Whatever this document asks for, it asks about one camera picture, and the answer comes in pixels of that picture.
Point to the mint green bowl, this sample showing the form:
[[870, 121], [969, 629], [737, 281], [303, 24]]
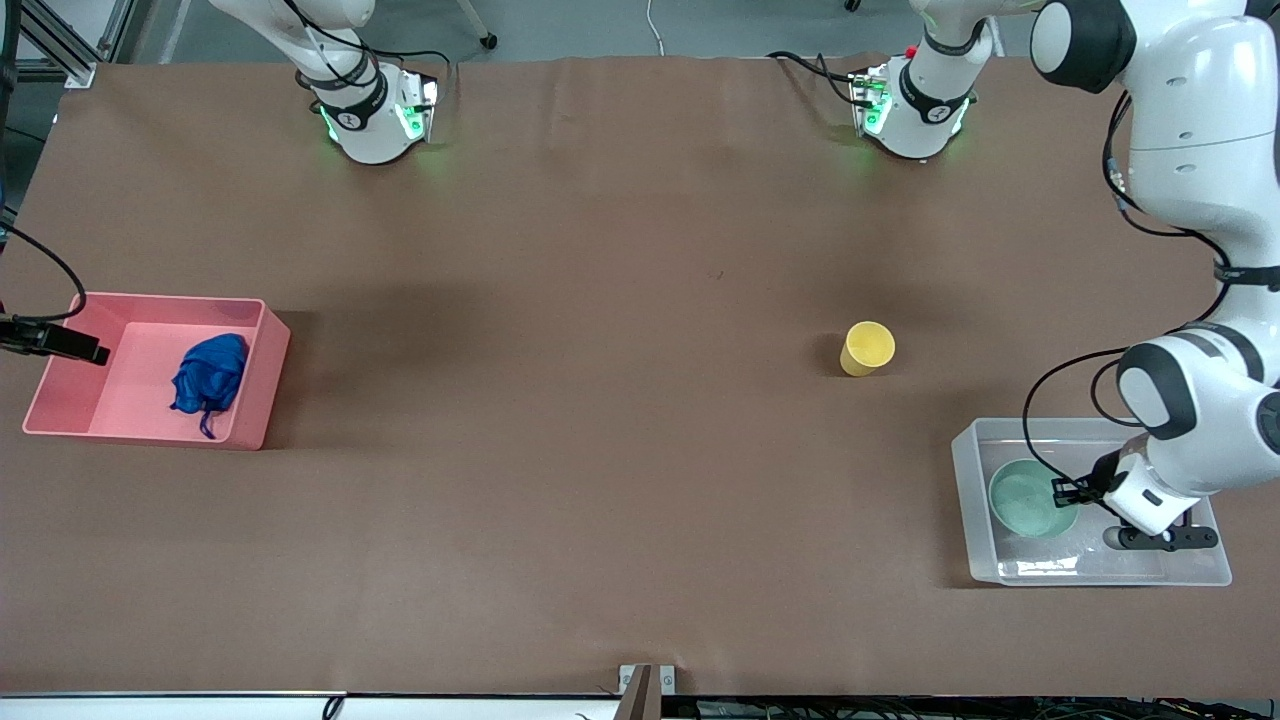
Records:
[[1025, 500]]

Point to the aluminium frame profile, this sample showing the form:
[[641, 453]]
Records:
[[60, 40]]

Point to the blue glove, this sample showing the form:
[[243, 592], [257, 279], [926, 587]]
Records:
[[210, 375]]

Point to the metal table edge bracket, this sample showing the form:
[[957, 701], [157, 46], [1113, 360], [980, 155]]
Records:
[[645, 690]]

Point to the yellow plastic cup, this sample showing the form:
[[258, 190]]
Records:
[[865, 350]]

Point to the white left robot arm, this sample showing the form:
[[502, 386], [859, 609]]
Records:
[[1190, 100]]

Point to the pink plastic bin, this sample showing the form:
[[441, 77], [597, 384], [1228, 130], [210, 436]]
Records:
[[130, 390]]

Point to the clear plastic storage box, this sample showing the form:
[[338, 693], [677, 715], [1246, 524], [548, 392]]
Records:
[[1100, 573]]

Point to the brown table cover sheet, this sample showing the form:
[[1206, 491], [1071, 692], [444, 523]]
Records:
[[640, 250]]

